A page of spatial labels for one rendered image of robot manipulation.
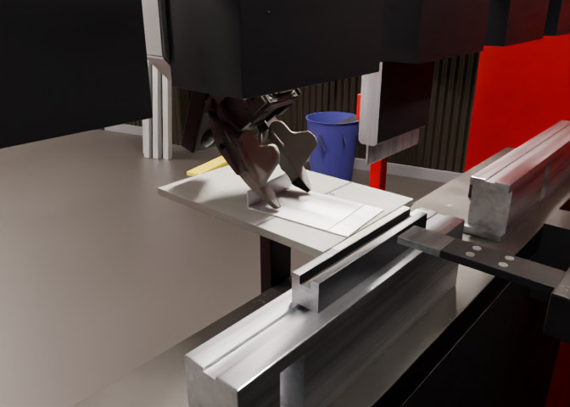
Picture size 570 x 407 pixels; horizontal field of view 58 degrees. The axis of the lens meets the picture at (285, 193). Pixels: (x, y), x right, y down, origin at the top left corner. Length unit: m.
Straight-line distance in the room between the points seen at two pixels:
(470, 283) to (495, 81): 0.75
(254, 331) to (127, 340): 1.69
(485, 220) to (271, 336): 0.50
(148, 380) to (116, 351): 1.52
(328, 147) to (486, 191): 2.60
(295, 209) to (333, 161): 2.85
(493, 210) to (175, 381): 0.54
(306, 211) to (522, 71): 0.88
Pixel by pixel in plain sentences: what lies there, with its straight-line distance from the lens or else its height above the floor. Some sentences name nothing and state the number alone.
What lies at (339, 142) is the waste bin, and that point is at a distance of 3.38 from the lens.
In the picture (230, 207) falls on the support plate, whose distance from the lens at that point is 0.59.
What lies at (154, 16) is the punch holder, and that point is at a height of 1.22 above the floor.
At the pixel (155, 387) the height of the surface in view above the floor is 0.88.
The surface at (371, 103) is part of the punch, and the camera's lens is 0.47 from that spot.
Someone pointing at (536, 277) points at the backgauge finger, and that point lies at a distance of 0.49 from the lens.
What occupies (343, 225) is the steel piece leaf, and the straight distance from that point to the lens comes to 0.54.
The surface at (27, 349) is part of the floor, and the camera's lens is 2.20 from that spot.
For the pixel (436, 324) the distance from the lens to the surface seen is 0.63.
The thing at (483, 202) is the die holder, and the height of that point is 0.93.
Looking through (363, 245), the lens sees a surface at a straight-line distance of 0.53.
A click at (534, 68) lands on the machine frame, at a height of 1.07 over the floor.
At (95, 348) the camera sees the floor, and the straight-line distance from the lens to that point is 2.11.
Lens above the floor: 1.23
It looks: 21 degrees down
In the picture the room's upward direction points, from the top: straight up
